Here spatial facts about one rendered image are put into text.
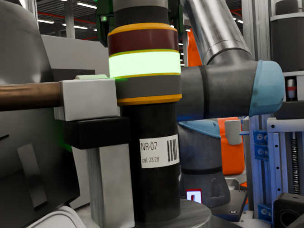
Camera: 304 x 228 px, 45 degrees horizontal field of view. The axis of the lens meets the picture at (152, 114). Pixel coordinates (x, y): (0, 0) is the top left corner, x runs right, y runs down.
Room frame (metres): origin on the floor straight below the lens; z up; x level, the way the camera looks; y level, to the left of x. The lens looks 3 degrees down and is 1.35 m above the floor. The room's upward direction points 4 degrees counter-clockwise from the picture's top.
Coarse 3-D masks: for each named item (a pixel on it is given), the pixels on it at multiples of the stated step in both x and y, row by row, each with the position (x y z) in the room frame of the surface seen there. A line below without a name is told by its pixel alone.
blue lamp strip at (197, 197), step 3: (189, 192) 0.57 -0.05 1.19; (192, 192) 0.57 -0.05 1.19; (195, 192) 0.56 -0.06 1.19; (198, 192) 0.56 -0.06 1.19; (189, 195) 0.57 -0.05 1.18; (195, 195) 0.56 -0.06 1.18; (198, 195) 0.56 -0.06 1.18; (189, 198) 0.57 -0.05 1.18; (195, 198) 0.56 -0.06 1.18; (198, 198) 0.56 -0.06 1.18; (198, 201) 0.56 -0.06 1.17
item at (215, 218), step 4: (212, 216) 0.47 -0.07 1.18; (216, 216) 0.47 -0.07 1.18; (212, 220) 0.45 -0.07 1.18; (216, 220) 0.45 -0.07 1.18; (220, 220) 0.46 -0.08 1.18; (224, 220) 0.46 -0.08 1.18; (216, 224) 0.44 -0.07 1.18; (220, 224) 0.44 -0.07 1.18; (224, 224) 0.45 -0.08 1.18; (228, 224) 0.45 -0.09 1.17; (232, 224) 0.46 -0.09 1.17; (236, 224) 0.47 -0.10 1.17
